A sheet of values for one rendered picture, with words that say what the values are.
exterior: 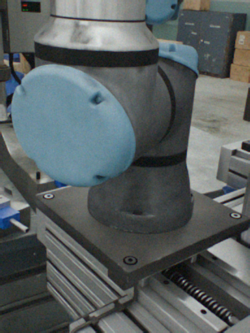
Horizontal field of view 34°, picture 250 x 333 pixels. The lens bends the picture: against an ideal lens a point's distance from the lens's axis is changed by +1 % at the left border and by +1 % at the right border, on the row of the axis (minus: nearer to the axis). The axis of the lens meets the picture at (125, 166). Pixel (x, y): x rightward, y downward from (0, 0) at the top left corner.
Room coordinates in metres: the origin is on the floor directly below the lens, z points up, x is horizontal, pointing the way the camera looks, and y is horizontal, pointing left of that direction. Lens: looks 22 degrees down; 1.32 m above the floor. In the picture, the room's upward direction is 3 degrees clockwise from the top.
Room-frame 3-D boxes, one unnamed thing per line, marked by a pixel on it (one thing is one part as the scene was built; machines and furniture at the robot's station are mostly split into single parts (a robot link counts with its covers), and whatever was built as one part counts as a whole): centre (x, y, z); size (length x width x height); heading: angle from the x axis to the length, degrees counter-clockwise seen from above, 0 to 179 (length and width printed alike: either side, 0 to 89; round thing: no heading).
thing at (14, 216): (0.78, 0.24, 0.86); 0.13 x 0.05 x 0.05; 49
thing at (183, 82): (0.52, -0.02, 1.20); 0.13 x 0.12 x 0.14; 155
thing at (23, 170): (1.17, 0.23, 0.87); 0.50 x 0.26 x 0.14; 32
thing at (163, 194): (0.53, -0.03, 1.09); 0.15 x 0.15 x 0.10
